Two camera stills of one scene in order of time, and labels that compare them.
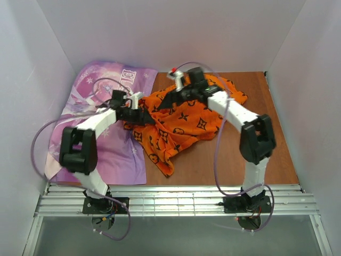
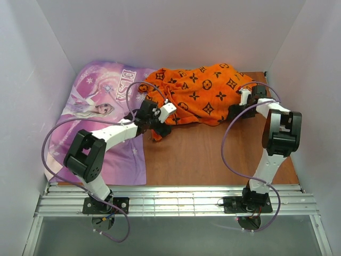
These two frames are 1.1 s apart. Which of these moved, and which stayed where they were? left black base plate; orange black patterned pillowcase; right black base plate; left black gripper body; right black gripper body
Moved: left black gripper body; right black gripper body; orange black patterned pillowcase
Stayed: right black base plate; left black base plate
